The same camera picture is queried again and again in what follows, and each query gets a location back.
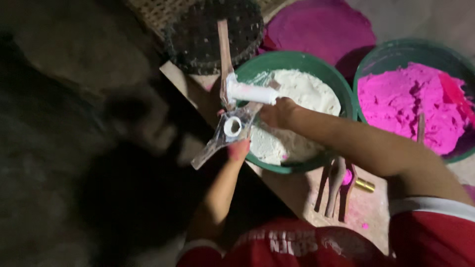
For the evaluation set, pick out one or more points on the person's red shirt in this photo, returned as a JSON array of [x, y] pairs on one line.
[[334, 244]]

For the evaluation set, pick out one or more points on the loose heap of pink powder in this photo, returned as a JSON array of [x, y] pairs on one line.
[[319, 28]]

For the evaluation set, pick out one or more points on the small brass cylinder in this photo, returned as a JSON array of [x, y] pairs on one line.
[[364, 185]]

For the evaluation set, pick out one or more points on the clear plastic bag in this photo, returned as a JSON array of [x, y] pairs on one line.
[[222, 139]]

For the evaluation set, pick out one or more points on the person's left hand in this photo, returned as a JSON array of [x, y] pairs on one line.
[[238, 149]]

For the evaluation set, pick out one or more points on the green bowl with pink powder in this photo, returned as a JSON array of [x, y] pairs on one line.
[[400, 52]]

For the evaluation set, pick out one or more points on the person's left fingers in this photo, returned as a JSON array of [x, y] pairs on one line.
[[239, 142]]

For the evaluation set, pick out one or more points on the white plastic tube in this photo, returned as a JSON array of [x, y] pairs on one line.
[[252, 92]]

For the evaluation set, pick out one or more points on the white powder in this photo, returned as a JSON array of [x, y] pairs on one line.
[[304, 89]]

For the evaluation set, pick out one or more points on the long wooden stick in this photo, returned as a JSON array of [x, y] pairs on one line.
[[224, 55]]

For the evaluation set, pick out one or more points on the pink powder in bowl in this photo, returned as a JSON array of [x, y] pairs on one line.
[[404, 107]]

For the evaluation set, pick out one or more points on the thick brown wooden tool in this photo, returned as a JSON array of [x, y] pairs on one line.
[[334, 187]]

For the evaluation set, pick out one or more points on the black round woven basket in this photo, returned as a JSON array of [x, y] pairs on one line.
[[207, 37]]

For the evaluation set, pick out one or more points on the green bowl with white powder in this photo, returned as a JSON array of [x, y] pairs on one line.
[[297, 61]]

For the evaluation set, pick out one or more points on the person's right hand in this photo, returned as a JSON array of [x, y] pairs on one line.
[[279, 112]]

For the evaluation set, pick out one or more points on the pink-stained brown wooden tool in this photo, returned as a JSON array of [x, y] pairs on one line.
[[348, 194]]

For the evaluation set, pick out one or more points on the short wooden stick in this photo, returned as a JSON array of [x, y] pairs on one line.
[[420, 128]]

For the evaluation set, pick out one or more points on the person's right fingers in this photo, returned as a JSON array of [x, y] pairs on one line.
[[268, 115]]

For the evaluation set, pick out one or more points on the thin brown wooden tool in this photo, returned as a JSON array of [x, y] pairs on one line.
[[322, 189]]

